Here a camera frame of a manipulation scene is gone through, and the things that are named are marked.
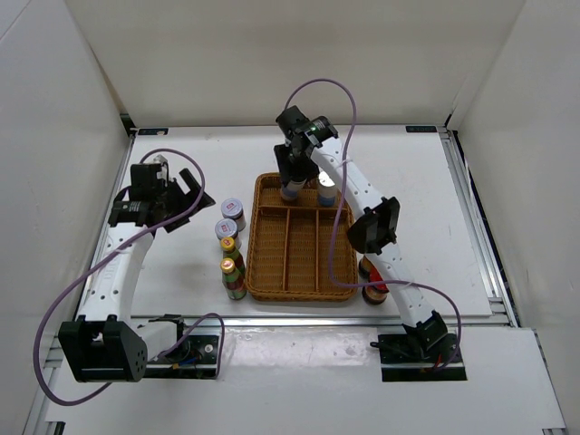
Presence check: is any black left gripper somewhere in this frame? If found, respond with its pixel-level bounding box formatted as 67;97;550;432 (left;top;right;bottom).
155;169;215;233

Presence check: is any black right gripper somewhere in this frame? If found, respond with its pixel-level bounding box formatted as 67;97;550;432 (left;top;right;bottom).
274;142;321;187

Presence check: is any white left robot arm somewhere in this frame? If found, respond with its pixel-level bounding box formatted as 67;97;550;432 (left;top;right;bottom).
58;149;219;382

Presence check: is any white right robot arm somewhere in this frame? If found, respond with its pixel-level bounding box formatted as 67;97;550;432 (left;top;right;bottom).
275;106;456;368

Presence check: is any far grey-lid spice jar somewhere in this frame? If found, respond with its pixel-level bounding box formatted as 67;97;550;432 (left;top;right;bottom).
220;198;247;231

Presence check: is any grey-lid spice jar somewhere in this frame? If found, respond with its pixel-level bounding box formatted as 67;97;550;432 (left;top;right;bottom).
214;218;241;248
220;198;247;231

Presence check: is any near grey-lid spice jar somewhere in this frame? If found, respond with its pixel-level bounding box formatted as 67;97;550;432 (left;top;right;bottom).
214;218;241;248

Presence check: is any far yellow-cap sauce bottle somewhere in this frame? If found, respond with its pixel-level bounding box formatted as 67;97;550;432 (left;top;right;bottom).
220;237;246;275

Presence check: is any yellow-cap sauce bottle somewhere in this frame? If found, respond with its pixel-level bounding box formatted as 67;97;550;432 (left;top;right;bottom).
220;237;246;275
220;257;247;300

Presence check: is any brown wicker divided tray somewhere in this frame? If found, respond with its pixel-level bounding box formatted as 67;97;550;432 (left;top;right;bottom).
245;172;358;303

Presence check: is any near yellow-cap sauce bottle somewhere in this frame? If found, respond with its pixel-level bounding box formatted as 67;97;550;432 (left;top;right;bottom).
220;257;247;300

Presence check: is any far red-lid sauce jar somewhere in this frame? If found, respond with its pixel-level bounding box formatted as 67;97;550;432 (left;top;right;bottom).
358;256;372;280

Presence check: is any red-lid sauce jar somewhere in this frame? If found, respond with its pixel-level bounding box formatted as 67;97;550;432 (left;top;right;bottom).
358;256;372;280
362;266;389;305

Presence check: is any near red-lid sauce jar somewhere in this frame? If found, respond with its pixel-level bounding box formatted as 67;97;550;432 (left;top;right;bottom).
362;266;389;305

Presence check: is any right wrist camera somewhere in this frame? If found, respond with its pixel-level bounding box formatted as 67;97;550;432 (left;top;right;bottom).
275;105;310;140

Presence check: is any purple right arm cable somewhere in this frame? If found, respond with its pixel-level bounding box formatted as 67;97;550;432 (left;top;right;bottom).
285;79;463;372

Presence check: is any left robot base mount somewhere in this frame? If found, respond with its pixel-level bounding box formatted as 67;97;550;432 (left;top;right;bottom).
144;313;226;380

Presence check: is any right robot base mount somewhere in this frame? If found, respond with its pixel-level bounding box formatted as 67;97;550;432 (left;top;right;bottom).
369;333;468;382

